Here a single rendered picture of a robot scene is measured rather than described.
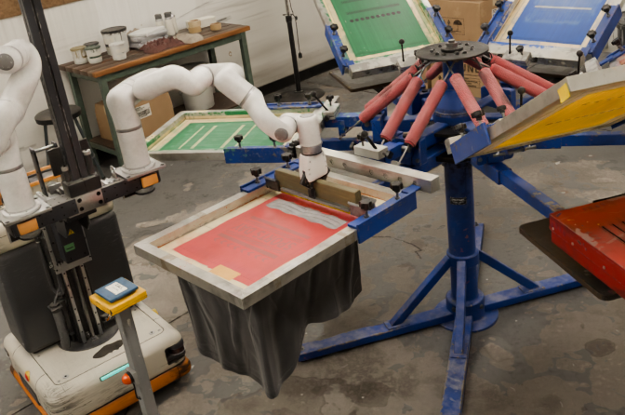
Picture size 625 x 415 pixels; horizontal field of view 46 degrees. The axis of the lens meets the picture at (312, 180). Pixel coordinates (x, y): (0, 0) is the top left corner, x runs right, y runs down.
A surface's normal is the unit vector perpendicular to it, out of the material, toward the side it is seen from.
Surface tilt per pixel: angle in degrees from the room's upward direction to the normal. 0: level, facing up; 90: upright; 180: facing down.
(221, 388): 0
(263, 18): 90
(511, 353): 0
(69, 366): 0
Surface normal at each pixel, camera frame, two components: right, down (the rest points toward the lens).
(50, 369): -0.13, -0.91
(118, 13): 0.70, 0.20
